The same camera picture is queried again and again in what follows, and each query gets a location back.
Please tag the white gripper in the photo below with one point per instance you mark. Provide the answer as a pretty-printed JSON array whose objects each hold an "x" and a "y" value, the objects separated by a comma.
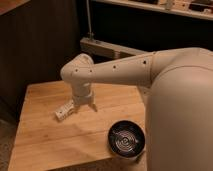
[{"x": 83, "y": 96}]

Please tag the white bottle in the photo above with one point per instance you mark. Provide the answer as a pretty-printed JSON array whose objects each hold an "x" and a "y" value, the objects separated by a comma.
[{"x": 64, "y": 111}]

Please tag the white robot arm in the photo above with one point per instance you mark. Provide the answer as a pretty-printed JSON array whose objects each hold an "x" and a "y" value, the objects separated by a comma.
[{"x": 179, "y": 108}]

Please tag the dark ceramic bowl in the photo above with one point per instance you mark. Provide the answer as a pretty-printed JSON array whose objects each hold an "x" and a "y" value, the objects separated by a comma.
[{"x": 126, "y": 139}]

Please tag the wooden table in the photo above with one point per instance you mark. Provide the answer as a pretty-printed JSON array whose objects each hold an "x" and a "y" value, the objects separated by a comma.
[{"x": 43, "y": 143}]

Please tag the grey shelf beam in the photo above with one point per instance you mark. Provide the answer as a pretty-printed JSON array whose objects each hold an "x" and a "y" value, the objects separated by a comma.
[{"x": 108, "y": 50}]

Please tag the metal pole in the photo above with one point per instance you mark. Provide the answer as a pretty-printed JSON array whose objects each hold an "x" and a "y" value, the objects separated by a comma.
[{"x": 90, "y": 32}]

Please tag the upper wooden shelf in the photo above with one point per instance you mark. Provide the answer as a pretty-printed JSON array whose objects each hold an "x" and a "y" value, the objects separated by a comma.
[{"x": 186, "y": 8}]

